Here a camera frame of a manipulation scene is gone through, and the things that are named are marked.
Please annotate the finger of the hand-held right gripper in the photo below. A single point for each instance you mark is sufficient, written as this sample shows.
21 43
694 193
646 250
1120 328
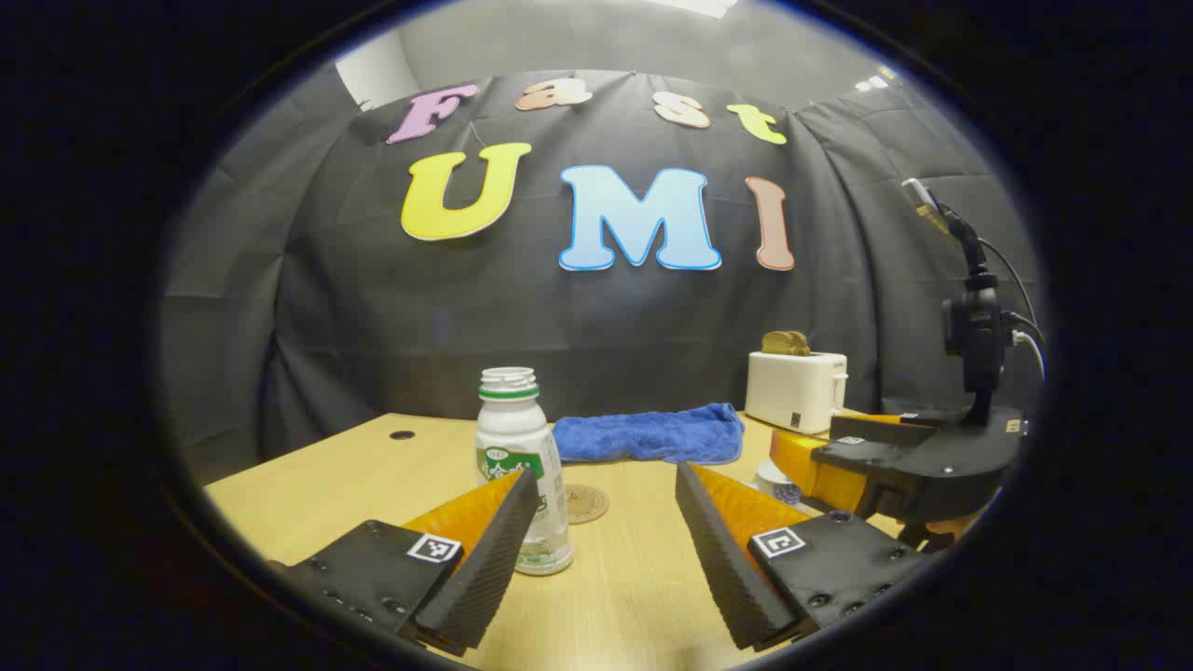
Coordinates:
815 475
881 431

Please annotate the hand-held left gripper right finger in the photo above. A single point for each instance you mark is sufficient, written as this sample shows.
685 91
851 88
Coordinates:
722 568

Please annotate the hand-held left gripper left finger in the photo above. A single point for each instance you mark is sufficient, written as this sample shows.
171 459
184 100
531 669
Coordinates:
485 568

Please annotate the white blue-patterned teacup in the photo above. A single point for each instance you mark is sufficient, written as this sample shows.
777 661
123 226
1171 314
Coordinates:
774 480

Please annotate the round cork coaster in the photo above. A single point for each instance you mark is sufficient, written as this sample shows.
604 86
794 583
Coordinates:
589 503

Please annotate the white water bottle green label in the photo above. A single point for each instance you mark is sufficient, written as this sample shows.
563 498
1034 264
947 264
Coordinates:
511 433

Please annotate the white toaster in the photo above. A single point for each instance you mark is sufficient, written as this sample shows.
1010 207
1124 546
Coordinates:
792 390

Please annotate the brown bread slice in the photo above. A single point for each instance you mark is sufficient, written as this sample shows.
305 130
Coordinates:
800 344
774 344

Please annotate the blue towel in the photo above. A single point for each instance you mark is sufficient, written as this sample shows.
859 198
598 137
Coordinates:
652 433

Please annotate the black backdrop cloth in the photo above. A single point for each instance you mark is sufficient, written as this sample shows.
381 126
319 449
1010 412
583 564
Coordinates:
522 308

